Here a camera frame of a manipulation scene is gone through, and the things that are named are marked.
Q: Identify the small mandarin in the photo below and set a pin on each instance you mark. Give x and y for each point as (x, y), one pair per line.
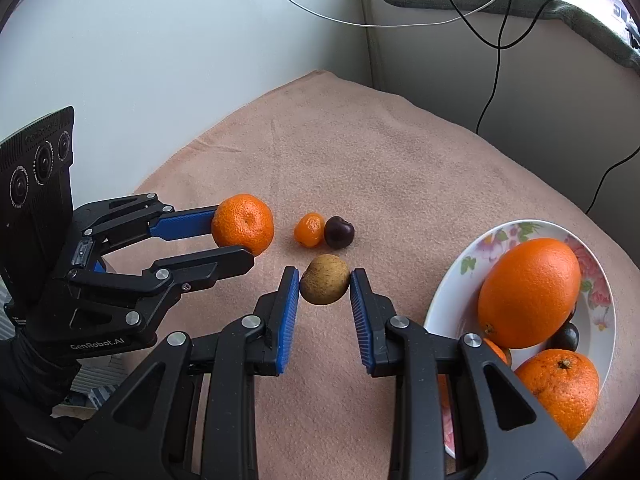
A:
(309, 230)

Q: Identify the pink blanket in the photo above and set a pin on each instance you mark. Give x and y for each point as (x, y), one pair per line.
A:
(400, 160)

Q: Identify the brown round fruit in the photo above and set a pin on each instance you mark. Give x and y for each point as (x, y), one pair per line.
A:
(325, 282)

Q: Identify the dark red cherry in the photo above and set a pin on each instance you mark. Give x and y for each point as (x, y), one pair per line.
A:
(565, 337)
(339, 232)

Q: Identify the white floral plate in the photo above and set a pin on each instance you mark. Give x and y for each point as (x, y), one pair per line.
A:
(475, 272)

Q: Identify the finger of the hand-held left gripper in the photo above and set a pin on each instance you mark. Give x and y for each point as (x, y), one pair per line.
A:
(220, 265)
(185, 224)

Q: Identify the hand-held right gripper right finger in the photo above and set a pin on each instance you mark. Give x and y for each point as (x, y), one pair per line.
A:
(361, 320)

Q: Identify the striped cloth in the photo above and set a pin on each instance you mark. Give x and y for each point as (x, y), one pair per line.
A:
(100, 380)

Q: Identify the grey cloth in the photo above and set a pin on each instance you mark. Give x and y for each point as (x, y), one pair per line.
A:
(575, 15)

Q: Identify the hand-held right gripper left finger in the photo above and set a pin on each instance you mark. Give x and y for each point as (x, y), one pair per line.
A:
(289, 320)

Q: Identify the large orange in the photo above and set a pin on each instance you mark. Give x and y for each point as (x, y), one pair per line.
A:
(530, 292)

